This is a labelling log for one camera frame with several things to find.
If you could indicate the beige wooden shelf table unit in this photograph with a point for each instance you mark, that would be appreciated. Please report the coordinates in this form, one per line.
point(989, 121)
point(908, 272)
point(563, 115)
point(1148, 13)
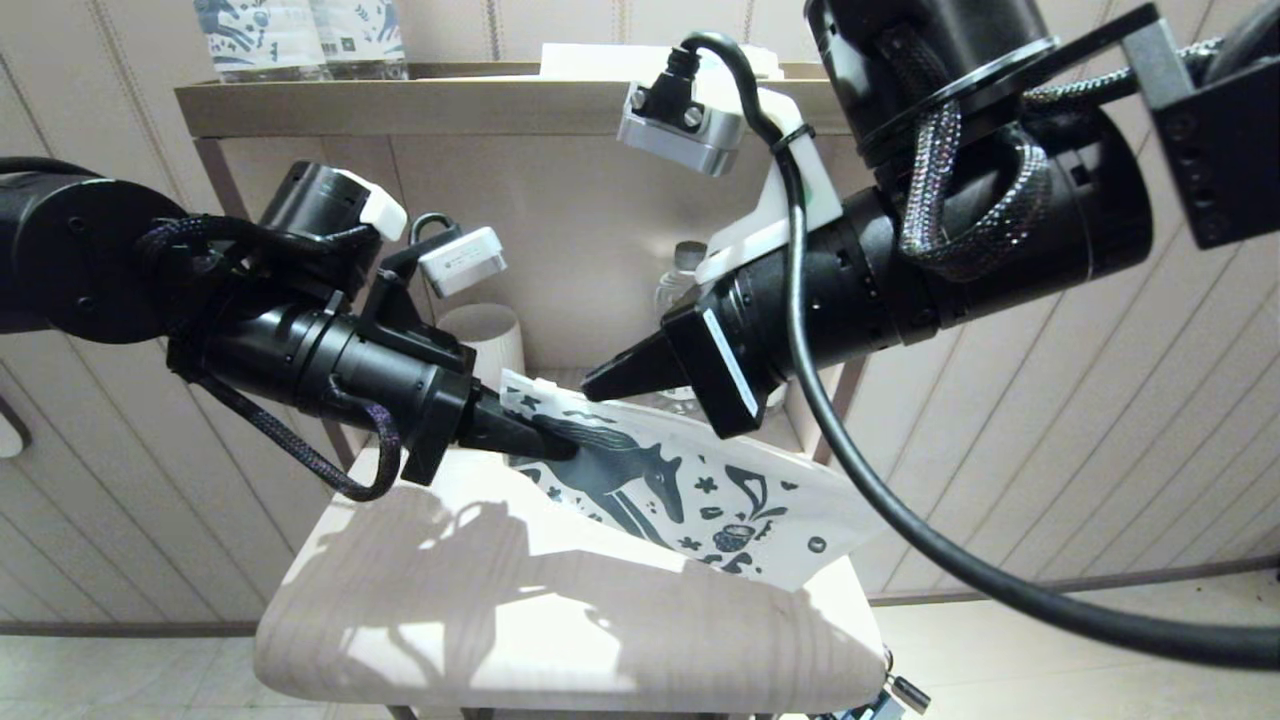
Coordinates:
point(560, 190)

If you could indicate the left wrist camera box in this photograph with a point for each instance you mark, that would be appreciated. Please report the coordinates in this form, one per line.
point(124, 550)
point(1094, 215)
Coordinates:
point(465, 260)

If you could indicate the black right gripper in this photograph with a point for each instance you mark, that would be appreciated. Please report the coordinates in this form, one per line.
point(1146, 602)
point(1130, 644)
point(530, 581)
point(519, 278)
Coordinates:
point(760, 320)

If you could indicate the white horse-print pouch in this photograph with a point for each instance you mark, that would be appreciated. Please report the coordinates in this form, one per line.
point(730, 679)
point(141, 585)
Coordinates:
point(750, 500)

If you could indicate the white packet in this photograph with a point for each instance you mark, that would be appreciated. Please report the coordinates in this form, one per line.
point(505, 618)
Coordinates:
point(600, 62)

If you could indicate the white ribbed ceramic mug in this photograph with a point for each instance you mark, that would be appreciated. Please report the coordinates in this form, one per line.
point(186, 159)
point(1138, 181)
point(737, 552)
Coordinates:
point(495, 335)

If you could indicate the white wall plate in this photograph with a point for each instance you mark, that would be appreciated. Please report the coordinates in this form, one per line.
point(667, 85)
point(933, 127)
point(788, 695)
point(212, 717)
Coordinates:
point(8, 435)

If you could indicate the blue print label water bottle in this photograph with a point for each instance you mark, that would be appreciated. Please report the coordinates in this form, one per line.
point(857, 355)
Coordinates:
point(365, 40)

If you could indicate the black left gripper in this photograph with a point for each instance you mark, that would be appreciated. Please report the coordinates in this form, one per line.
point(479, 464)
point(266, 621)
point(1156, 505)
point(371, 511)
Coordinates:
point(430, 370)

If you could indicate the clear plastic water bottle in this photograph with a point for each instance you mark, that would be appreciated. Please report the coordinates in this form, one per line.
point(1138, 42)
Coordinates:
point(685, 265)

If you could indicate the patterned pouches on shelf top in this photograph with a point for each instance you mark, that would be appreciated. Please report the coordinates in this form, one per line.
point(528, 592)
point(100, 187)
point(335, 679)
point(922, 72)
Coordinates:
point(260, 40)

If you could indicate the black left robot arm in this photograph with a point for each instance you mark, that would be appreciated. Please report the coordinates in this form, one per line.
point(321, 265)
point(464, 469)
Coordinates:
point(90, 250)

